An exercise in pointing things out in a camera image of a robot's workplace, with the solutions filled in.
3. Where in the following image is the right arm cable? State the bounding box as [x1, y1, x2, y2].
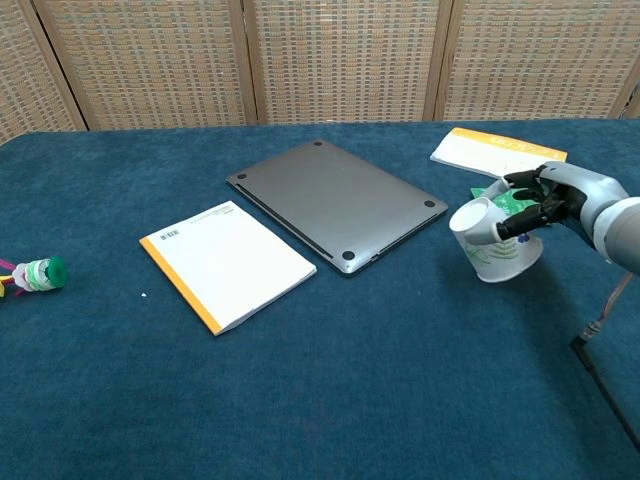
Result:
[569, 272, 640, 451]

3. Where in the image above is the white notebook with orange band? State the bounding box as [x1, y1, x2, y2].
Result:
[429, 127, 569, 179]

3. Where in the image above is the white floral paper cup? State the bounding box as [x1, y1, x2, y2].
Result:
[448, 196, 545, 284]

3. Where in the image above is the white notebook with barcode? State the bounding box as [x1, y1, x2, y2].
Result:
[139, 200, 318, 337]

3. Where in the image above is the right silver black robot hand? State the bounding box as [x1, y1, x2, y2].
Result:
[480, 160, 631, 250]

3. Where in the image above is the blue table cloth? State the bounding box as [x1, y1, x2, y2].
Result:
[0, 118, 640, 480]

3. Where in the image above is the green-capped small bottle toy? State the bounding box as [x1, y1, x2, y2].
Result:
[0, 256, 69, 300]

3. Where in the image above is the grey closed laptop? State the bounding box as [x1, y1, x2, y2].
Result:
[225, 139, 449, 277]

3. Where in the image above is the green tea packet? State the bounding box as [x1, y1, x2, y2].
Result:
[469, 185, 524, 215]

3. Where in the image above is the woven bamboo screen panel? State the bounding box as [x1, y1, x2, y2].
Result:
[242, 0, 454, 126]
[434, 0, 640, 122]
[32, 0, 259, 132]
[612, 82, 640, 120]
[0, 0, 89, 146]

